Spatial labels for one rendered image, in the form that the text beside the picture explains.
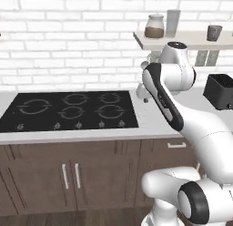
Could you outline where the brown drawer front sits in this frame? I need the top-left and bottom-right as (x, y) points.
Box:
(150, 138), (198, 170)

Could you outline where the white wall shelf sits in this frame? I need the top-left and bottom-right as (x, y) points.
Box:
(133, 30), (233, 52)

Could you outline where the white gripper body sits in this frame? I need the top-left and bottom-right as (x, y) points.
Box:
(135, 81), (151, 100)

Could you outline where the grey cup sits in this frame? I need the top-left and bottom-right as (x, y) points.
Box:
(206, 24), (223, 43)

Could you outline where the black hob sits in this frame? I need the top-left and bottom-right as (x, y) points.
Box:
(0, 89), (140, 134)

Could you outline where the glass jar with brown contents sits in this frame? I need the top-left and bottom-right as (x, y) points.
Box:
(144, 14), (166, 39)

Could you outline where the black toaster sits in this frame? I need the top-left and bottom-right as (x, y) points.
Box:
(202, 73), (233, 111)

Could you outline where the grey shelf bracket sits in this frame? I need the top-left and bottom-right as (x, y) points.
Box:
(206, 49), (220, 67)
(194, 49), (209, 67)

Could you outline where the white drawer handle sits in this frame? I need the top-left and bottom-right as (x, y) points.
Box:
(167, 141), (187, 149)

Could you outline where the brown cupboard door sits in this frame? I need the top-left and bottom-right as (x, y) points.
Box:
(135, 162), (158, 208)
(5, 143), (77, 216)
(0, 145), (19, 218)
(70, 140), (142, 211)

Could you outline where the tall clear glass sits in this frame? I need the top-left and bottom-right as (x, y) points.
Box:
(165, 8), (182, 39)

